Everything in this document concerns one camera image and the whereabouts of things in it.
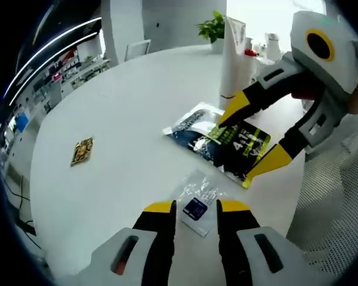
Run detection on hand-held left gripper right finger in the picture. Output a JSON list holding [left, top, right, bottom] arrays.
[[216, 198, 305, 286]]

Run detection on green black skincare sachet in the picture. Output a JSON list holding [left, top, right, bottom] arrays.
[[162, 101, 272, 189]]

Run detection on potted green plant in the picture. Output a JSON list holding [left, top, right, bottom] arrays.
[[196, 10, 227, 55]]

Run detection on white foam skincare bottle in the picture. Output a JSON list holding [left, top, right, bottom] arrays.
[[264, 32, 281, 61]]

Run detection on white office chair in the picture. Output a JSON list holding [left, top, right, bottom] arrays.
[[124, 38, 153, 63]]

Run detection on gold skincare sachet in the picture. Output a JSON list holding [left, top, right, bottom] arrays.
[[70, 136, 95, 167]]

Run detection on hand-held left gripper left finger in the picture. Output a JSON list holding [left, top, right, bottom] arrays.
[[91, 200, 178, 286]]

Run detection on black floor cables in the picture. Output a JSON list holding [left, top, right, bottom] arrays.
[[4, 174, 38, 238]]

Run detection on white skincare tube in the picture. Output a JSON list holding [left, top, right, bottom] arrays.
[[219, 15, 248, 102]]

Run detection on clear skincare sachet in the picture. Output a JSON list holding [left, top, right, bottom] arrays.
[[177, 169, 221, 238]]

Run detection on blue storage bin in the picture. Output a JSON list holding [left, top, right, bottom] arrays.
[[14, 111, 30, 132]]

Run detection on red collar pump skincare bottle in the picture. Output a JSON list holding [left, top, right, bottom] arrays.
[[242, 36, 259, 90]]

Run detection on white lab counter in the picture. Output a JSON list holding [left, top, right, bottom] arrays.
[[29, 58, 112, 116]]

